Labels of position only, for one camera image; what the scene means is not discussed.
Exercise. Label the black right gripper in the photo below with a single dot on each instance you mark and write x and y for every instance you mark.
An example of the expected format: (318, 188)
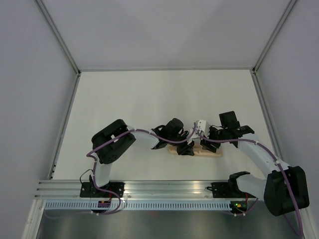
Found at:
(206, 145)

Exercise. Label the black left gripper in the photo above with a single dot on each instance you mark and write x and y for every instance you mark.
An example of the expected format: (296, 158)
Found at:
(186, 150)

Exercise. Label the peach cloth napkin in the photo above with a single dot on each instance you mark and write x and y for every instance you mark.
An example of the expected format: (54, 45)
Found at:
(198, 151)

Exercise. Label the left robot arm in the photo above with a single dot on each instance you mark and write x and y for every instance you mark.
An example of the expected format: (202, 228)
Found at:
(114, 140)

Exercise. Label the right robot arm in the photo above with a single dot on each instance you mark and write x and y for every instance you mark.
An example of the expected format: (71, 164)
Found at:
(284, 188)

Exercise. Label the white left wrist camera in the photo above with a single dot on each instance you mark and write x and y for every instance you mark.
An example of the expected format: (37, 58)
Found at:
(191, 136)

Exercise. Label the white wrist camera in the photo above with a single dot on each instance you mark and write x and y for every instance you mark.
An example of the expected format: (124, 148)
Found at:
(201, 128)
(191, 136)

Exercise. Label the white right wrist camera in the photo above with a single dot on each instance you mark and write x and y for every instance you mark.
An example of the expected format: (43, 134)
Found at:
(201, 128)

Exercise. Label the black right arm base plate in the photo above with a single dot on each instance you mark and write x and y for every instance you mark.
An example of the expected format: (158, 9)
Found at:
(222, 190)

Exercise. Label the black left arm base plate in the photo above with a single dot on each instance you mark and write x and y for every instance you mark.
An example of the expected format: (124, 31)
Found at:
(88, 190)

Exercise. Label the back aluminium frame rail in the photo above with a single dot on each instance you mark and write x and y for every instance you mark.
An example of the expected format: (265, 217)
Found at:
(165, 69)

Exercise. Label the aluminium frame rail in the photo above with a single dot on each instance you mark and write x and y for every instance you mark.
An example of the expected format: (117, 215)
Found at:
(136, 190)
(165, 69)

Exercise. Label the aluminium front frame rail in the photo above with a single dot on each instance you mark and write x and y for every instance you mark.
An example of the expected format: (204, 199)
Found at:
(136, 190)

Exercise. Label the white slotted cable duct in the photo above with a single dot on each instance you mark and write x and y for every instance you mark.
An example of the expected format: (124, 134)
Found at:
(139, 205)

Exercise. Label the left aluminium corner post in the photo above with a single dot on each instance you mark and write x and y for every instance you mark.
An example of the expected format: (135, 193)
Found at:
(57, 35)

